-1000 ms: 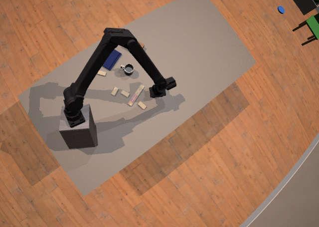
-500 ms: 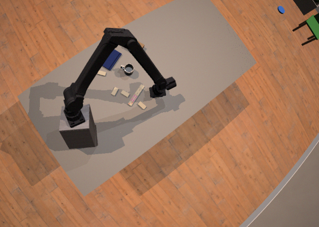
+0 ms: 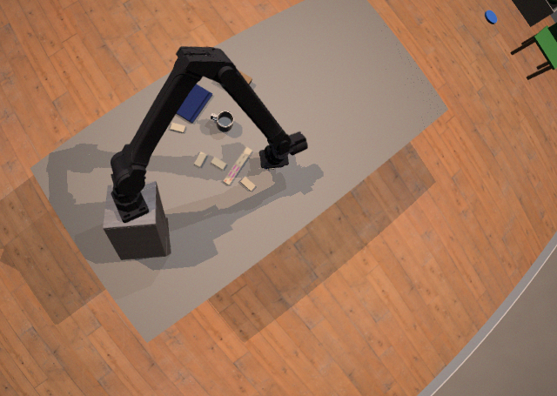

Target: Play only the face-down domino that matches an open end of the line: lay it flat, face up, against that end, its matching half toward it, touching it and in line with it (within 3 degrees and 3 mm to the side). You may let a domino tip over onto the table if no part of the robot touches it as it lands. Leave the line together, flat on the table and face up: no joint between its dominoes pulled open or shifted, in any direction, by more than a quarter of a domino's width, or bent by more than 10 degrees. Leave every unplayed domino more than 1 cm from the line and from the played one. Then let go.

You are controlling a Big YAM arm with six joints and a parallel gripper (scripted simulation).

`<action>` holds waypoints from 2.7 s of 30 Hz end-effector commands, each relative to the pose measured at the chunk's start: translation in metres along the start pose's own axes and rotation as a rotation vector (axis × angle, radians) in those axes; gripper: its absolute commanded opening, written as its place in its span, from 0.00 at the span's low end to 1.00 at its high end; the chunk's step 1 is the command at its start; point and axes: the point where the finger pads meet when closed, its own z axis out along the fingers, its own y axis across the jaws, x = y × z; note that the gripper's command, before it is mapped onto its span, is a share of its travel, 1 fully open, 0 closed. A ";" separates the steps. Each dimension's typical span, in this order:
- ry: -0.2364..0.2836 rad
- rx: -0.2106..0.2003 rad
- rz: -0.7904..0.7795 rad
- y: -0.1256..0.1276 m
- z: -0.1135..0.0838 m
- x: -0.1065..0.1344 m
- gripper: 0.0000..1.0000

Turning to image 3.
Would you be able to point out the grey mug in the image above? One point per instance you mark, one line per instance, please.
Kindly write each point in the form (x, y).
(225, 118)

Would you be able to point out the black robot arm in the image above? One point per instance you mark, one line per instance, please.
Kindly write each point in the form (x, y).
(192, 64)

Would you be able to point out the dark blue notebook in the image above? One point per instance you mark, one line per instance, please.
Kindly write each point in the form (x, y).
(194, 103)

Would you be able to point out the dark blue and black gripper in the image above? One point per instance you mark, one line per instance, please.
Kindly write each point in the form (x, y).
(268, 163)

